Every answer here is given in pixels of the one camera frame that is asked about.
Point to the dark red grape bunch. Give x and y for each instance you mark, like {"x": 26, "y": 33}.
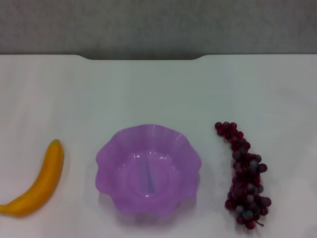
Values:
{"x": 245, "y": 178}

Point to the purple wavy plastic bowl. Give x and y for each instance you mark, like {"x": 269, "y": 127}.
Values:
{"x": 148, "y": 173}

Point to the yellow banana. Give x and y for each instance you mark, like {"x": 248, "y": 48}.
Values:
{"x": 47, "y": 178}

